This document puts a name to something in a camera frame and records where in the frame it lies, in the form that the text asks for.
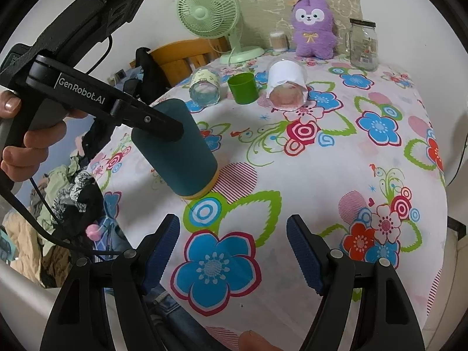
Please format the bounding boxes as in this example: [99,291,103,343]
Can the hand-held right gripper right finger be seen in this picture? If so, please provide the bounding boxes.
[286,214,426,351]

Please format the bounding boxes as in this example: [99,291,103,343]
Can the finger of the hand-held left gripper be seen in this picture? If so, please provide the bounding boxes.
[110,97,184,142]

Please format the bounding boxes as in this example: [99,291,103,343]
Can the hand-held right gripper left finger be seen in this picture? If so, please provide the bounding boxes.
[39,214,181,351]

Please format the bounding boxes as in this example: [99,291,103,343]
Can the teal cup with yellow rim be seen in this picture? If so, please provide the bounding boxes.
[131,99,220,201]

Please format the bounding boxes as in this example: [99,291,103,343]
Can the clear cup with pale print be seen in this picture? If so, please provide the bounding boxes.
[189,68,222,107]

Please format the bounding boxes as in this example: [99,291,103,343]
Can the green plastic cup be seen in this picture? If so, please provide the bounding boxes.
[228,73,259,105]

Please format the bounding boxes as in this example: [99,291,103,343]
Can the clear cup with white paper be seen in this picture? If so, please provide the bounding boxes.
[266,56,309,111]

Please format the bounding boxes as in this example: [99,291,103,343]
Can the person's left hand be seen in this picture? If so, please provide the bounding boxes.
[0,91,90,183]

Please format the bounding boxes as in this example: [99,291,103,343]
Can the person's right hand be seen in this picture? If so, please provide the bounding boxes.
[238,330,280,351]

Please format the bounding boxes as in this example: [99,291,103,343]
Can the black bag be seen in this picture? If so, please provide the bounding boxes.
[130,47,172,106]

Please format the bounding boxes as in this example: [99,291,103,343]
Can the person's blue jeans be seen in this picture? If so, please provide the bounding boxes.
[144,285,227,351]

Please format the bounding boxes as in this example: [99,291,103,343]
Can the wooden chair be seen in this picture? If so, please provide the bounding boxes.
[150,37,229,90]

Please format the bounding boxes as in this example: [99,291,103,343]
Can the floral tablecloth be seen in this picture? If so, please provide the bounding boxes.
[86,53,448,351]

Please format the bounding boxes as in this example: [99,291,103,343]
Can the light green desk fan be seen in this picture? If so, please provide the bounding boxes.
[177,0,265,64]

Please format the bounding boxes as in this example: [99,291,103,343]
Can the pile of clothes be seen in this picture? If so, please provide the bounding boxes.
[0,117,125,289]

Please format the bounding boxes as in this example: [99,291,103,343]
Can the cotton swab container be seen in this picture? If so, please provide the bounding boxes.
[269,30,289,52]

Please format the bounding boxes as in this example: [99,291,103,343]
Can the beige printed cushion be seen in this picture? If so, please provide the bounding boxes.
[219,0,364,55]

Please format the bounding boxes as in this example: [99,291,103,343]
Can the purple plush toy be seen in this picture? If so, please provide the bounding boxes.
[290,0,339,60]

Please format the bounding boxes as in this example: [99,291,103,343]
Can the glass jar with black lid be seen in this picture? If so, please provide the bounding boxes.
[347,18,379,72]

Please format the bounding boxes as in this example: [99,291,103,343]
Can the black cable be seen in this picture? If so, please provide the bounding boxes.
[0,175,123,257]
[88,36,114,74]

